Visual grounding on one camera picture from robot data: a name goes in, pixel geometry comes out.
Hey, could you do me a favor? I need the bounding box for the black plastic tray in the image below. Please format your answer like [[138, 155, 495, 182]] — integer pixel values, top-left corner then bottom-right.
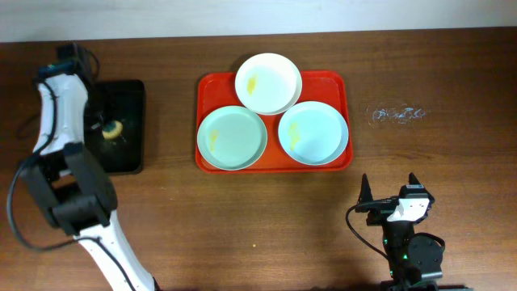
[[84, 79, 146, 175]]

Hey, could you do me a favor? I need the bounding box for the light blue plate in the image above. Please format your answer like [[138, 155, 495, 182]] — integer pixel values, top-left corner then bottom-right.
[[277, 101, 350, 167]]

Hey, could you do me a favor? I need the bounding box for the yellow green sponge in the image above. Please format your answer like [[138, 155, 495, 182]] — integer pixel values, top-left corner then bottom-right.
[[102, 120, 123, 140]]

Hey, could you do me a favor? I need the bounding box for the cream white plate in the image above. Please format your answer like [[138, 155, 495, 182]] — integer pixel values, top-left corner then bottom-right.
[[234, 53, 303, 116]]

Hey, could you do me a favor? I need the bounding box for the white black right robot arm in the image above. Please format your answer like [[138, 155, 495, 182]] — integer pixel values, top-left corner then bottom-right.
[[355, 174, 445, 290]]

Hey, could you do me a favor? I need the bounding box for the pale green plate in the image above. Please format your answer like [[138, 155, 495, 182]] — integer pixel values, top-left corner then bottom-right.
[[196, 106, 268, 171]]

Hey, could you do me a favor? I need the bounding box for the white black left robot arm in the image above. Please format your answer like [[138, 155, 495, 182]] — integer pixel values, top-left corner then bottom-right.
[[6, 64, 159, 290]]

